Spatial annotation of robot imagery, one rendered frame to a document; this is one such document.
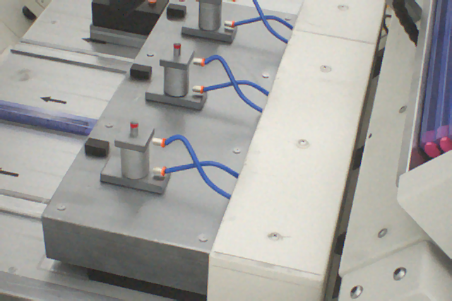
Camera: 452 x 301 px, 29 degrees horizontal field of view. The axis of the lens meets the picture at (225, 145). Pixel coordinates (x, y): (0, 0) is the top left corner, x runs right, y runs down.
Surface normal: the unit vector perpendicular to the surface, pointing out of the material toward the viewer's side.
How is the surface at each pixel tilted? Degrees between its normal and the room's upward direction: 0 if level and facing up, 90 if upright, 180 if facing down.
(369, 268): 90
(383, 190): 90
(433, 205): 90
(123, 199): 43
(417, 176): 90
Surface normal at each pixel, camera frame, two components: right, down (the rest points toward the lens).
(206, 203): 0.04, -0.76
